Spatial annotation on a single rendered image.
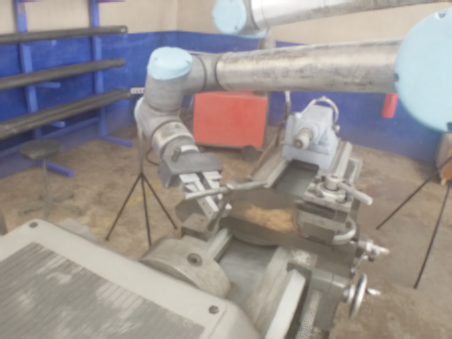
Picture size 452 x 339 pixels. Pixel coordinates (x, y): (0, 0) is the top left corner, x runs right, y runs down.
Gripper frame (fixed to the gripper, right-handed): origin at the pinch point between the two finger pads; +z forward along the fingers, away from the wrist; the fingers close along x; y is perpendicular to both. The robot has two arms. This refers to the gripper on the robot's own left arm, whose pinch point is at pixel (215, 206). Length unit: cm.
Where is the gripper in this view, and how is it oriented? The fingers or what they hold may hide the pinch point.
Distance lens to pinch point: 66.4
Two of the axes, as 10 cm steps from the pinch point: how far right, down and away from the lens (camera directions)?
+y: 3.8, -7.4, -5.6
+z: 5.1, 6.7, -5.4
